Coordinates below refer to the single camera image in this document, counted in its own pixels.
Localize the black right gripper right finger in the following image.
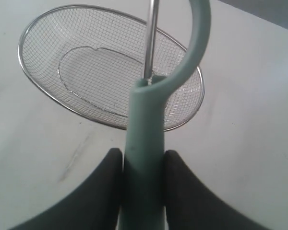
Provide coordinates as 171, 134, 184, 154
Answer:
163, 150, 265, 230

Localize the oval wire mesh basket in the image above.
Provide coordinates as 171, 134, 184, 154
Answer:
17, 4, 204, 131

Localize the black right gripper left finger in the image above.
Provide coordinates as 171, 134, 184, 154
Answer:
15, 148, 123, 230

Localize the teal handled peeler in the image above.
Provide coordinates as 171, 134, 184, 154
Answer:
119, 0, 211, 230

